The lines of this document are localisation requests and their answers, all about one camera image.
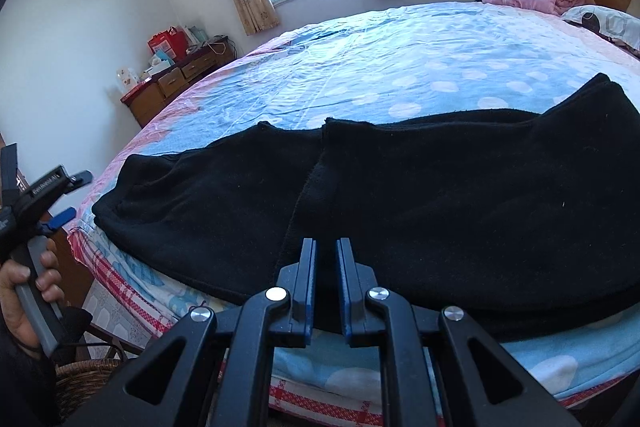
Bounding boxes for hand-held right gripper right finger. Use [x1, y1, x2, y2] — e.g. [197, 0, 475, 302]
[335, 237, 583, 427]

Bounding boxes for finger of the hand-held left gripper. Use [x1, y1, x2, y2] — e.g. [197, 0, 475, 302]
[0, 143, 20, 198]
[37, 207, 77, 235]

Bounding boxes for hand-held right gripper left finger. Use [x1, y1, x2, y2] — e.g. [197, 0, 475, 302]
[65, 237, 319, 427]

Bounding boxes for black pants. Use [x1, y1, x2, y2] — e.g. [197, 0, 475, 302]
[91, 73, 640, 343]

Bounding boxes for person's left forearm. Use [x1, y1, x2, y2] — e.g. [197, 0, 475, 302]
[0, 322, 58, 427]

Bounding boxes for person's left hand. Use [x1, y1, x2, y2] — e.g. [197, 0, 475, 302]
[0, 237, 66, 360]

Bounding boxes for wicker basket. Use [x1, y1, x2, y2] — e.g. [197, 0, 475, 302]
[52, 342, 151, 427]

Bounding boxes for small white printed box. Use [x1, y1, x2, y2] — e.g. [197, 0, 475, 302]
[116, 67, 140, 90]

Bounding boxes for wooden desk with drawers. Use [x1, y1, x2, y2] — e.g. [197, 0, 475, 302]
[120, 39, 236, 128]

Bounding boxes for light blue tissue box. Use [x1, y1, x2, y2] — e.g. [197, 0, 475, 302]
[140, 54, 173, 80]

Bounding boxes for red gift bag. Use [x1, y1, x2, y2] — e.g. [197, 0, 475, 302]
[147, 27, 188, 60]

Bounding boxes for blue pink dotted bed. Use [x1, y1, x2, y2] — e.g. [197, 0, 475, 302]
[67, 0, 640, 413]

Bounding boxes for pale paper bag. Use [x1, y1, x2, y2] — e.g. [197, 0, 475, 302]
[182, 24, 208, 48]

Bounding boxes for grey patterned pillow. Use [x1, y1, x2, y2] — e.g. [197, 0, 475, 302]
[560, 4, 640, 60]

